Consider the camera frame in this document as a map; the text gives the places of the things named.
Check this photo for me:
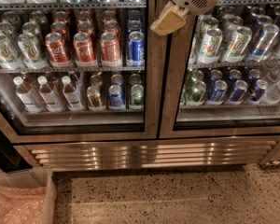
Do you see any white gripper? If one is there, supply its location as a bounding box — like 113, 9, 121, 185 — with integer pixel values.
150, 0, 220, 35

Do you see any glass fridge door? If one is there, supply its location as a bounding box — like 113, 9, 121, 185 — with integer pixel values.
161, 0, 280, 138
0, 0, 165, 145

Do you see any right door green soda can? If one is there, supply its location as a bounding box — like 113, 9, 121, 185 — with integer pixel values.
198, 28, 223, 64

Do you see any right door lower green can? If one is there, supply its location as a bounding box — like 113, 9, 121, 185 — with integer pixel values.
186, 81, 206, 105

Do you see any right door lower blue can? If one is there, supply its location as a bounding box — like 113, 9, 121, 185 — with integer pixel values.
207, 79, 228, 105

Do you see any door blue can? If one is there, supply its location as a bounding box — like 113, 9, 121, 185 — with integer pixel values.
207, 79, 228, 105
227, 79, 248, 105

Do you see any steel fridge bottom grille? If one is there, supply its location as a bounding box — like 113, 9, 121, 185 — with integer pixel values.
16, 135, 280, 172

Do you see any front blue pepsi can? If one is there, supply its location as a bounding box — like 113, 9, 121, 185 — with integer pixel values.
127, 31, 145, 66

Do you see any front red cola can right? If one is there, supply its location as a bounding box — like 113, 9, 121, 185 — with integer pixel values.
100, 32, 122, 67

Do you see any red cola can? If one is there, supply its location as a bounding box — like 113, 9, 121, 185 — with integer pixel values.
45, 33, 72, 68
100, 32, 122, 67
73, 32, 97, 67

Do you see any green can lower shelf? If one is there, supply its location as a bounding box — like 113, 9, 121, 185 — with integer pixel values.
130, 84, 144, 109

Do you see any front red cola can middle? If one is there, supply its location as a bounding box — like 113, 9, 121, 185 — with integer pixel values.
73, 32, 97, 67

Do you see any blue can lower shelf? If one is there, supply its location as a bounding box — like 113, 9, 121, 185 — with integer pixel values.
108, 85, 125, 110

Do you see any silver blue slim can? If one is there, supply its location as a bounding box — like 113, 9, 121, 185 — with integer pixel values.
247, 23, 280, 62

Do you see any gold can lower shelf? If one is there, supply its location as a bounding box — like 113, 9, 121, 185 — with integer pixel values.
87, 86, 105, 111

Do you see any front red cola can left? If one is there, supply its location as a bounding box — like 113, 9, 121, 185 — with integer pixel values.
45, 33, 72, 68

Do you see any water bottle right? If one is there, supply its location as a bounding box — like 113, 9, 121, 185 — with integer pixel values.
62, 76, 85, 110

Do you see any water bottle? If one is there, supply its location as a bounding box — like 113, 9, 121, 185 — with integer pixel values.
62, 76, 85, 110
37, 76, 65, 112
13, 77, 45, 113

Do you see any front green soda can right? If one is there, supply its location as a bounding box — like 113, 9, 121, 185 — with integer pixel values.
18, 33, 48, 70

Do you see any water bottle middle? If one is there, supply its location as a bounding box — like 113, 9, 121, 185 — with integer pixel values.
37, 76, 65, 112

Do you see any water bottle left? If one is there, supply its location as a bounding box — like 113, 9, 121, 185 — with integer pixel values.
13, 77, 45, 113

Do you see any front green soda can left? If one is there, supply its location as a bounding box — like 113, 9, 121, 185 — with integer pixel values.
0, 34, 23, 70

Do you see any clear plastic bin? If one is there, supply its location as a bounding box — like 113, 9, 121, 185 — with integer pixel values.
0, 168, 57, 224

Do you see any pink bubble wrap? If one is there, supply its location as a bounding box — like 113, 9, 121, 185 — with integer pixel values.
0, 186, 46, 224

